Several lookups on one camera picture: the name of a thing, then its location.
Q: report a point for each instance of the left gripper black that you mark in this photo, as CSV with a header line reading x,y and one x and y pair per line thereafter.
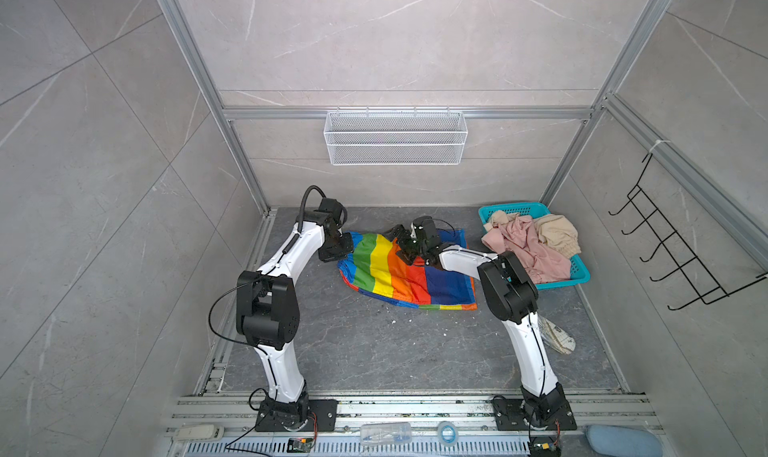
x,y
348,248

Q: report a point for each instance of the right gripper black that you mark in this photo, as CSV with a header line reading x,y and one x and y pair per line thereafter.
x,y
406,234

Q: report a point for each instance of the rainbow striped shorts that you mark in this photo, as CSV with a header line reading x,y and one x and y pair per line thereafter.
x,y
375,270

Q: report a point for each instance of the teal plastic laundry basket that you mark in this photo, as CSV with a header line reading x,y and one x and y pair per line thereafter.
x,y
579,272

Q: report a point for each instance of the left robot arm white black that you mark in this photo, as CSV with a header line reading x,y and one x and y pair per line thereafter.
x,y
267,312

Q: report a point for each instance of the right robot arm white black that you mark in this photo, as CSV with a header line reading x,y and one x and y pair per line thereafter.
x,y
512,298

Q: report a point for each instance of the pink shorts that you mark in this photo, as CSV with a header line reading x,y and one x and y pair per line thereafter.
x,y
517,233

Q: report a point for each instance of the folded patterned beige shorts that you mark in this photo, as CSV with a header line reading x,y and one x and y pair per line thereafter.
x,y
555,337

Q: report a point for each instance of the clear plastic bottle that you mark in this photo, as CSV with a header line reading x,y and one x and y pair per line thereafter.
x,y
380,434

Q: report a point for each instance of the clear tape roll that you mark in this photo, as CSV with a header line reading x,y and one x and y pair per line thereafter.
x,y
447,434

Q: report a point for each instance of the small circuit board left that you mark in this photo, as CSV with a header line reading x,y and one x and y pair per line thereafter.
x,y
300,445

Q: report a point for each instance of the small circuit board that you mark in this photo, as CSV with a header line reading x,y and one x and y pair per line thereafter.
x,y
544,447
300,445

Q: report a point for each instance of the small circuit board right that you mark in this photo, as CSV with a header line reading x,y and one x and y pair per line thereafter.
x,y
544,447

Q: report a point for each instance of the blue grey cloth bundle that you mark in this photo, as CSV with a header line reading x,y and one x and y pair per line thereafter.
x,y
623,442

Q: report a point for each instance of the white wire mesh wall basket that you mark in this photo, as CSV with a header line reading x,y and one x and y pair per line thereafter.
x,y
395,137

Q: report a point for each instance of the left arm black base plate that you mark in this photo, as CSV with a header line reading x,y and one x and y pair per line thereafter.
x,y
321,414

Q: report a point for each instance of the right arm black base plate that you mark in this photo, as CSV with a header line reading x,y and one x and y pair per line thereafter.
x,y
510,415

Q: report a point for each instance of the black wire hook rack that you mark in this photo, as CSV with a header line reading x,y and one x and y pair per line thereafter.
x,y
685,260

